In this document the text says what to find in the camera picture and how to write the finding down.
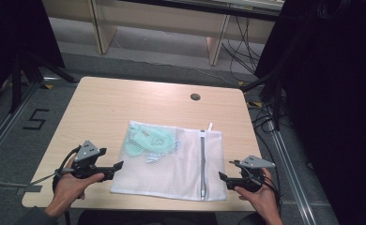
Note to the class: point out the person's left hand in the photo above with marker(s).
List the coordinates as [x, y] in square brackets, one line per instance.
[68, 190]

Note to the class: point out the black metal stand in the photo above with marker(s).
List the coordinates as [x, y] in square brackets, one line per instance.
[23, 75]
[273, 93]

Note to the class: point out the person's right hand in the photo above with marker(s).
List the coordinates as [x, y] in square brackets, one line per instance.
[262, 201]

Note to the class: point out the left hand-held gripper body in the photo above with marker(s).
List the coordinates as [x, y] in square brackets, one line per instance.
[84, 168]

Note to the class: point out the light wooden desk frame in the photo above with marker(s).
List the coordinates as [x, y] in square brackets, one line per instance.
[159, 25]

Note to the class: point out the white mesh laundry bag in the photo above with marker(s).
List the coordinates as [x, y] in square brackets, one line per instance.
[184, 175]

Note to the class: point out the grey tape strip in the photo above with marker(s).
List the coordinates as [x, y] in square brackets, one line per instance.
[29, 189]

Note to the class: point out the black curtain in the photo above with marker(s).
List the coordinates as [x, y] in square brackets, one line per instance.
[334, 103]
[15, 34]

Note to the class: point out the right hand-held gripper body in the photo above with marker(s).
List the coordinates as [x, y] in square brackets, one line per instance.
[250, 179]

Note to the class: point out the mint green garment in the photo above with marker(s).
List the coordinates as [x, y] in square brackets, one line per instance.
[148, 142]

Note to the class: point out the metal floor rail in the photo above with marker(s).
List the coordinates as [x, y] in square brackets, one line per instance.
[7, 122]
[292, 175]

